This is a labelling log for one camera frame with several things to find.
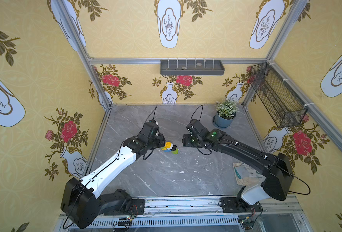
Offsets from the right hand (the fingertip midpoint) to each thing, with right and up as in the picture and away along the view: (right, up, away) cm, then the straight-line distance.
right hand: (184, 143), depth 81 cm
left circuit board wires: (-29, -37, -9) cm, 48 cm away
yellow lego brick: (-9, -2, +7) cm, 12 cm away
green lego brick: (-10, -2, +7) cm, 13 cm away
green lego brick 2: (-5, -7, +10) cm, 13 cm away
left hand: (-10, +2, 0) cm, 10 cm away
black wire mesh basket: (+57, +24, +5) cm, 62 cm away
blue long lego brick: (-10, -6, +9) cm, 15 cm away
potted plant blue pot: (+29, +19, +14) cm, 37 cm away
